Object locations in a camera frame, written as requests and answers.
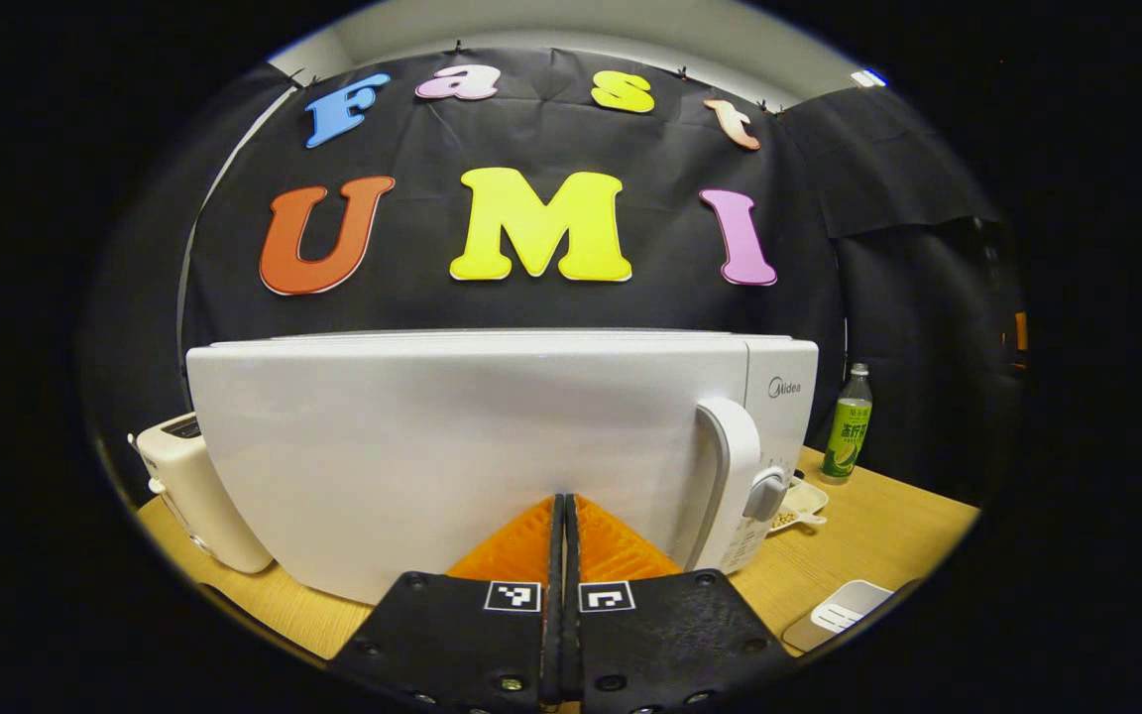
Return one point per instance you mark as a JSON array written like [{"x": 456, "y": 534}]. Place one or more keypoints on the small ceiling light panel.
[{"x": 868, "y": 77}]

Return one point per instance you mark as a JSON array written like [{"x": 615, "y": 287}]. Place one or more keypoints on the green drink bottle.
[{"x": 847, "y": 436}]

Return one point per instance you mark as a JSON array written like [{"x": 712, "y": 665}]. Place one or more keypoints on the divided dish with beans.
[{"x": 804, "y": 501}]

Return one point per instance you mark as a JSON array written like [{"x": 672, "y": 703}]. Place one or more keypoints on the white microwave oven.
[{"x": 432, "y": 446}]

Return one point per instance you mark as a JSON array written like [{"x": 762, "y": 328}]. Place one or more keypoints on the black backdrop cloth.
[{"x": 551, "y": 129}]

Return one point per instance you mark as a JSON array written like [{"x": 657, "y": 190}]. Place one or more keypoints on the white toaster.
[{"x": 204, "y": 496}]

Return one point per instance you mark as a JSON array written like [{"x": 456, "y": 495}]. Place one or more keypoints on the white rectangular dish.
[{"x": 844, "y": 610}]

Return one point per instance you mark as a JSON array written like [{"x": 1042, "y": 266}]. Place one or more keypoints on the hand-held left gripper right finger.
[{"x": 670, "y": 635}]

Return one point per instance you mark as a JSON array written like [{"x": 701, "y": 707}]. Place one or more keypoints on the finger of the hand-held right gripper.
[{"x": 1021, "y": 332}]

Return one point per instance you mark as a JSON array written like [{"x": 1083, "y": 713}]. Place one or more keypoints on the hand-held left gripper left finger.
[{"x": 452, "y": 635}]

